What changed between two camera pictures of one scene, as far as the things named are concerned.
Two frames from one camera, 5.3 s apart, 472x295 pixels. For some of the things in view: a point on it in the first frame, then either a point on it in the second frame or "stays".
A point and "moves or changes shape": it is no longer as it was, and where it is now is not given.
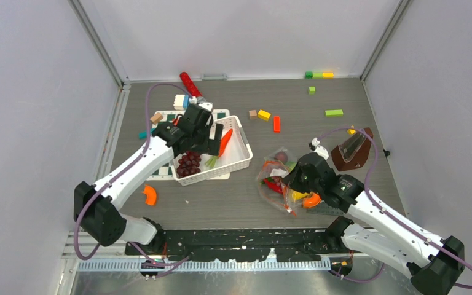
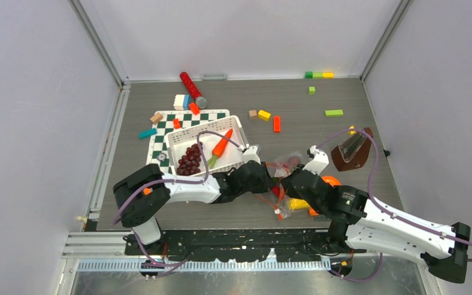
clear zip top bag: (274, 189) moves or changes shape
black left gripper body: (201, 142) → (260, 186)
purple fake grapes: (188, 164) stays
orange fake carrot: (212, 161) stays
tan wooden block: (156, 118) stays
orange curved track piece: (151, 198) stays
